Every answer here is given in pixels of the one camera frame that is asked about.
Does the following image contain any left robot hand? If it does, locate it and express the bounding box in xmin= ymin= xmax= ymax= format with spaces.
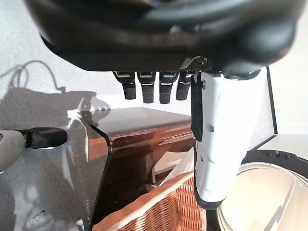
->
xmin=24 ymin=0 xmax=301 ymax=210

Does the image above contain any round glass washing machine door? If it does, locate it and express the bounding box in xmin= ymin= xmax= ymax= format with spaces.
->
xmin=216 ymin=149 xmax=308 ymax=231

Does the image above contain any amber acrylic stool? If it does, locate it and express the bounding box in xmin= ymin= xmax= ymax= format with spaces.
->
xmin=64 ymin=107 xmax=197 ymax=231

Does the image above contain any black left robot foot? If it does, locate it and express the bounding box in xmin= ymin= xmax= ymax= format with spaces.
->
xmin=19 ymin=127 xmax=67 ymax=149

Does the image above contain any woven wicker basket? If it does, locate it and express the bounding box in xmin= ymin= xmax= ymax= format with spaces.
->
xmin=92 ymin=170 xmax=205 ymax=231

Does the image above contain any silver left robot leg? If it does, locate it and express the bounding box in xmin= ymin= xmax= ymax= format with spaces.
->
xmin=0 ymin=129 xmax=26 ymax=173

